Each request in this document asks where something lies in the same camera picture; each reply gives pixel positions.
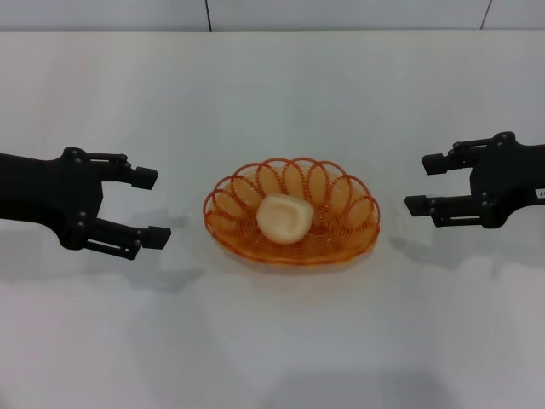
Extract pale round steamed bun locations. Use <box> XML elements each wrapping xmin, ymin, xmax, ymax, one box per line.
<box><xmin>255</xmin><ymin>192</ymin><xmax>316</xmax><ymax>245</ymax></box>

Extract orange woven plastic basket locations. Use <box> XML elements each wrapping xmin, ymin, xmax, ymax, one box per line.
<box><xmin>203</xmin><ymin>157</ymin><xmax>382</xmax><ymax>268</ymax></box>

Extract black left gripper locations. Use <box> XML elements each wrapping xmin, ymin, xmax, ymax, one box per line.
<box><xmin>0</xmin><ymin>147</ymin><xmax>172</xmax><ymax>261</ymax></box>

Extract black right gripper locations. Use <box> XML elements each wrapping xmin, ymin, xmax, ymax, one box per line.
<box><xmin>404</xmin><ymin>130</ymin><xmax>545</xmax><ymax>230</ymax></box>

